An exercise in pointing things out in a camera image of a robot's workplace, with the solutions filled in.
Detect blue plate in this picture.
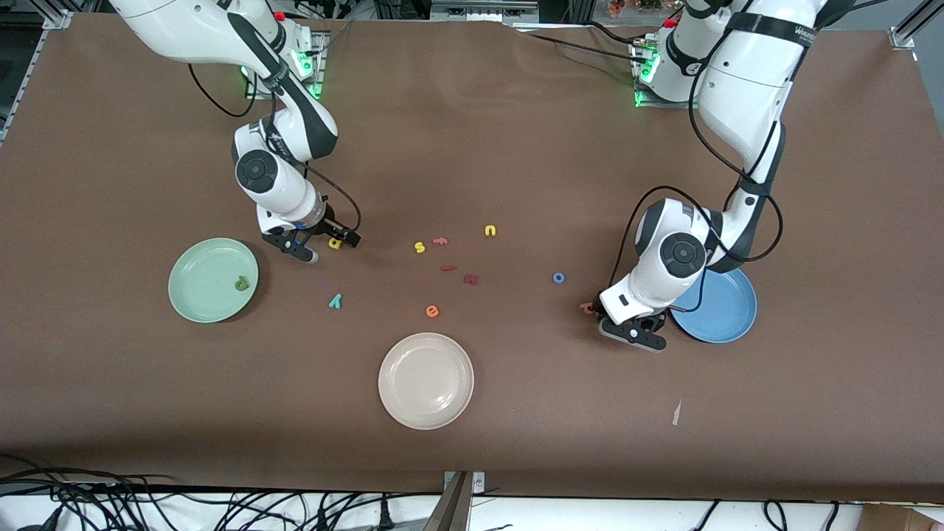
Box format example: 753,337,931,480
667,267,758,344

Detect mint green plate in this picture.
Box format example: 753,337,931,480
167,237,260,324

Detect cream white plate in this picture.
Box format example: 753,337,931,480
378,333,475,431

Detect brown table cover sheet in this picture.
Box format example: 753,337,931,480
0,13,944,502

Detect grey power strip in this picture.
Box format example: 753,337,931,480
430,0,541,23

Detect grey metal strut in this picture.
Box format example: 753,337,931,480
423,472,473,531

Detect cardboard box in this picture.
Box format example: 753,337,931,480
859,503,944,531

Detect thin black right gripper cable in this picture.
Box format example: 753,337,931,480
299,162,364,235

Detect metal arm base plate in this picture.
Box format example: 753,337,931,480
245,31,330,100
633,37,712,110

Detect metal table bracket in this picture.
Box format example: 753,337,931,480
442,471,486,495

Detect black cable on table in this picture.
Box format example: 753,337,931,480
509,21,650,60

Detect tangled black floor cables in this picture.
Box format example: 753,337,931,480
0,454,443,531

